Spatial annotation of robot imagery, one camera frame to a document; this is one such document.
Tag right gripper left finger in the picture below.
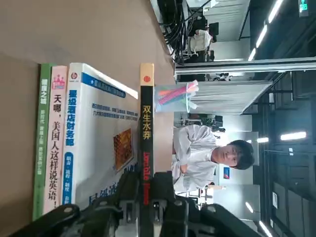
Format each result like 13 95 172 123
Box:
32 170 140 237

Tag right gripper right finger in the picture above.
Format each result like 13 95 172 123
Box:
153 171 263 237

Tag black book with cream band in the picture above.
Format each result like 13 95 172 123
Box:
139 62 156 237

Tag book with pink spine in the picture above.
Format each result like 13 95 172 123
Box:
43 65 69 216

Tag white book with blue print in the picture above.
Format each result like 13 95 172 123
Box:
62 62 140 207

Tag book with green spine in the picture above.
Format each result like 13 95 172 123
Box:
32 62 58 222

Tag person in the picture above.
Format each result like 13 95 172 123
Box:
187 29 218 58
171 123 255 194

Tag clear blue pen cup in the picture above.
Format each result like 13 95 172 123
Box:
153 80 199 115

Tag white partition panel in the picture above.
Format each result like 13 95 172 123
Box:
190 79 274 116

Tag green exit sign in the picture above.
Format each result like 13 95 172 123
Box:
298 0 311 18

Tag aluminium frame beam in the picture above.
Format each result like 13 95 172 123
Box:
174 57 316 74

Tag black cable bundle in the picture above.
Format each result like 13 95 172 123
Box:
157 0 199 65

